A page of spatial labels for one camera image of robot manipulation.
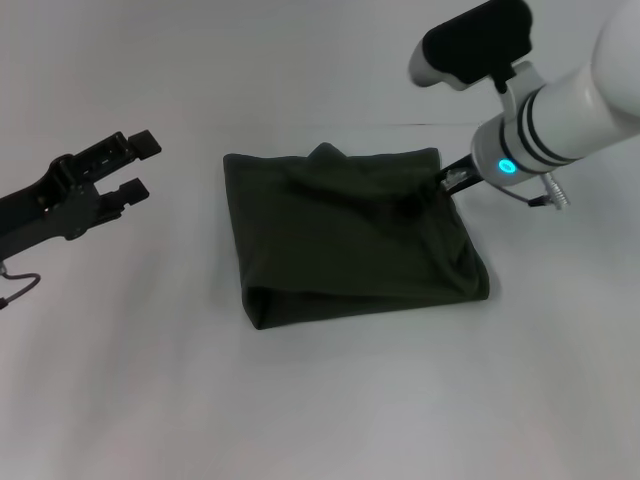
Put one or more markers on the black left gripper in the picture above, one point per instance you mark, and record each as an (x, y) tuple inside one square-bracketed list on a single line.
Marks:
[(45, 205)]

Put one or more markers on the dark green FREE T-shirt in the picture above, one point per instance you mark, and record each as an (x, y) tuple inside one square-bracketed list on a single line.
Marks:
[(350, 240)]

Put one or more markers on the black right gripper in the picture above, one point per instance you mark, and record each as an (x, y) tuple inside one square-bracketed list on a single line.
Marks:
[(462, 172)]

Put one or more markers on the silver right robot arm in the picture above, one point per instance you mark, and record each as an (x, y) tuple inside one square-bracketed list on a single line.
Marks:
[(560, 125)]

